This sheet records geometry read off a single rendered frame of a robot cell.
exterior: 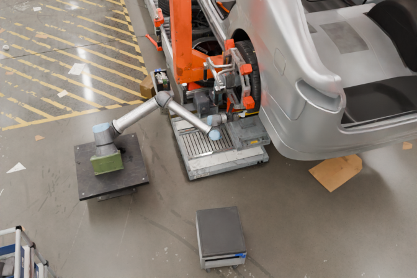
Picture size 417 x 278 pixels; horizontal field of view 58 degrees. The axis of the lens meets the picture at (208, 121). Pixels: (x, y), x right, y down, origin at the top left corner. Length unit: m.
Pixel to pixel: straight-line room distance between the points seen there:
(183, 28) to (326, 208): 2.12
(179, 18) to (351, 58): 1.60
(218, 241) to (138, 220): 0.85
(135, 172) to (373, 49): 2.47
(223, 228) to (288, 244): 0.67
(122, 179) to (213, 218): 0.89
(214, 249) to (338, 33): 2.31
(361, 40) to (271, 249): 2.09
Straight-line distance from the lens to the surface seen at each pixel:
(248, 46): 3.30
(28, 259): 2.74
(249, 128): 3.87
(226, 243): 3.04
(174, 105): 3.24
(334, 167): 4.04
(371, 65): 3.77
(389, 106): 3.56
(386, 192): 4.08
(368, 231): 3.77
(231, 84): 3.17
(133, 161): 3.53
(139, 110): 3.44
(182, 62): 3.70
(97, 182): 3.46
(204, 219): 3.12
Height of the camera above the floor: 3.10
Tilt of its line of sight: 48 degrees down
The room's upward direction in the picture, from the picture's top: 2 degrees clockwise
